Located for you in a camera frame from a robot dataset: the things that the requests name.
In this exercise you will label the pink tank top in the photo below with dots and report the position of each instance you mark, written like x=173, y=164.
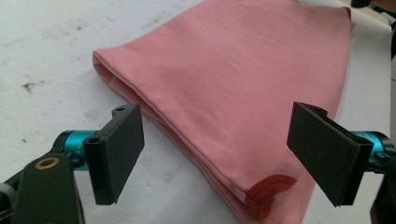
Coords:
x=224, y=87

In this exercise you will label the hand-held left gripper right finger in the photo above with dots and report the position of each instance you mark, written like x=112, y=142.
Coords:
x=327, y=152

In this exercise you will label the white foam mat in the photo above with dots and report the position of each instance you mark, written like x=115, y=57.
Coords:
x=46, y=53

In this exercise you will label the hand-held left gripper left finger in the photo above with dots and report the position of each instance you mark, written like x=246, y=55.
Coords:
x=115, y=149

